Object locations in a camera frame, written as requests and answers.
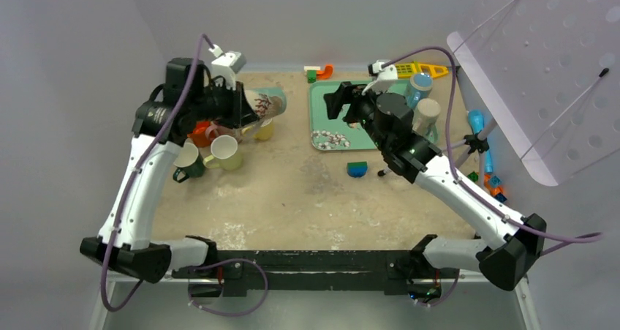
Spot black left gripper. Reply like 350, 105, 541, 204
190, 78, 260, 129

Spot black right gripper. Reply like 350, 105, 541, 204
324, 81, 390, 151

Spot orange mug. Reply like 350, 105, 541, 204
187, 121, 212, 148

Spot light green faceted mug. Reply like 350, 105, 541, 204
203, 135, 243, 170

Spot floral cream mug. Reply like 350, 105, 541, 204
245, 87, 287, 121

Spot yellow mug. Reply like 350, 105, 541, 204
241, 119, 275, 141

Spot blue-bottom mug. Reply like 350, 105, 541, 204
404, 72, 433, 109

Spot seahorse cream mug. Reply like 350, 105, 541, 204
412, 98, 441, 135

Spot pink glass mug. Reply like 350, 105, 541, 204
205, 122, 243, 143

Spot dark green mug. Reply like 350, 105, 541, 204
173, 142, 206, 183

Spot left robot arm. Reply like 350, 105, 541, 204
80, 52, 259, 283

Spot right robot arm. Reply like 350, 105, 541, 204
323, 82, 547, 290

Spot teal floral tray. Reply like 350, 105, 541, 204
309, 79, 439, 152

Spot yellow toy phone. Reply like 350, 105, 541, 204
394, 61, 450, 79

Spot orange green toy blocks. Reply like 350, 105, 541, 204
303, 64, 334, 83

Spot blue green toy block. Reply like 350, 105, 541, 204
346, 161, 368, 178

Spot blue plastic toy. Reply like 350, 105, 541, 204
466, 109, 496, 173

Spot tripod stand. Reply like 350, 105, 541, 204
377, 116, 500, 179

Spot coloured lego bricks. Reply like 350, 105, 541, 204
467, 171, 507, 203

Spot white perforated panel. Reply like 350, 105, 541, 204
447, 0, 619, 187

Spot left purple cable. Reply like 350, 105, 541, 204
99, 33, 269, 318

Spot purple cable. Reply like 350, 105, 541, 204
382, 45, 604, 310
99, 33, 269, 318

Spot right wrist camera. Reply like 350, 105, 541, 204
362, 60, 398, 95

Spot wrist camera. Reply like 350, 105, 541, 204
208, 45, 246, 91
362, 60, 398, 95

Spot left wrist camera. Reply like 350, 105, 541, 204
208, 45, 246, 91

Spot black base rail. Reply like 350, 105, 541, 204
172, 250, 458, 297

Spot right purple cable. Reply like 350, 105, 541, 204
382, 45, 604, 310

